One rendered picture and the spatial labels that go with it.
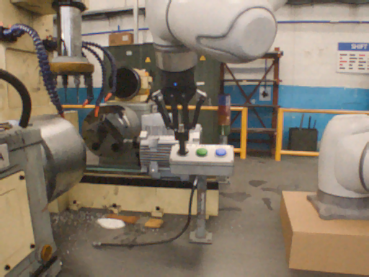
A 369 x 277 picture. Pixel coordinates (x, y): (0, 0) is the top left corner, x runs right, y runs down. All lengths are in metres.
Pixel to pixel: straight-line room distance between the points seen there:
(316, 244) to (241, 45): 0.52
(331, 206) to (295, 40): 5.26
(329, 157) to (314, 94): 5.13
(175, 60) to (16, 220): 0.43
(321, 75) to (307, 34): 0.85
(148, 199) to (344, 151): 0.64
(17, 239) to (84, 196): 0.52
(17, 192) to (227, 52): 0.44
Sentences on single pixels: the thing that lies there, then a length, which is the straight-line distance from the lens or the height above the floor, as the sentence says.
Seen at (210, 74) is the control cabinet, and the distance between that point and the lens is 3.94.
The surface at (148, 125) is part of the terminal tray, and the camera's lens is 0.93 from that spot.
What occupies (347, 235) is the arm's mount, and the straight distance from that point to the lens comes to 0.73.
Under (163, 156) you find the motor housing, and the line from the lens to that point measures 0.90.
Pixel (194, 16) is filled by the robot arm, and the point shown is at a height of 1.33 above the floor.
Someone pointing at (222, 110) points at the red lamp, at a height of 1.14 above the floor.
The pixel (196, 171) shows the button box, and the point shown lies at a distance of 0.72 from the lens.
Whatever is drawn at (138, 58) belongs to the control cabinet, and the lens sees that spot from 4.30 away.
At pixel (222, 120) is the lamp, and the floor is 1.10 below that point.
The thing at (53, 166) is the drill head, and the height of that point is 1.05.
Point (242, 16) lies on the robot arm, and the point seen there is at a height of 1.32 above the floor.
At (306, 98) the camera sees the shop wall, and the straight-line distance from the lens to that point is 5.87.
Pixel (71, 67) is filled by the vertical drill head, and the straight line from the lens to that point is 1.00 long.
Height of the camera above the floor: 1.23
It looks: 10 degrees down
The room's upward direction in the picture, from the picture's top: straight up
